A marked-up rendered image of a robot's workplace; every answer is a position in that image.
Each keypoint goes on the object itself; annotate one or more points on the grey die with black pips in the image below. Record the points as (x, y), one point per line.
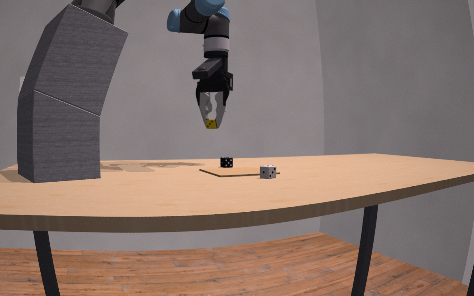
(268, 171)

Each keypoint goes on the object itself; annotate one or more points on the brown square mat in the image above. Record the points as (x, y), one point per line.
(233, 172)

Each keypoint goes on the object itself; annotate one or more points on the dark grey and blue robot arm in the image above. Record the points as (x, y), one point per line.
(207, 17)

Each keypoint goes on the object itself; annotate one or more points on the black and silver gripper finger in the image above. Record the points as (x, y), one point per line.
(221, 98)
(203, 100)

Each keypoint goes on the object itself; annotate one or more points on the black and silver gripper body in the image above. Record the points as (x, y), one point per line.
(213, 83)

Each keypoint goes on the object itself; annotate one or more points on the yellow die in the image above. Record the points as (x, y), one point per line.
(211, 124)

